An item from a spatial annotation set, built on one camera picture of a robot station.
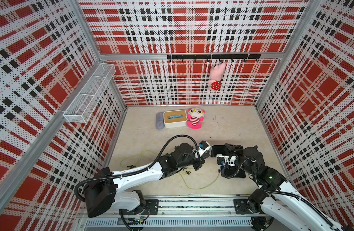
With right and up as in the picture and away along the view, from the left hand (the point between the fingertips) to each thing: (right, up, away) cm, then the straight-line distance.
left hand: (209, 154), depth 74 cm
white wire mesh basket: (-80, +24, +18) cm, 86 cm away
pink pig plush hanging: (+8, +48, +19) cm, 52 cm away
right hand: (+11, +3, +2) cm, 12 cm away
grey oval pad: (-32, +15, +33) cm, 48 cm away
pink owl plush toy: (-5, +21, +31) cm, 38 cm away
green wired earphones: (-11, -14, +11) cm, 21 cm away
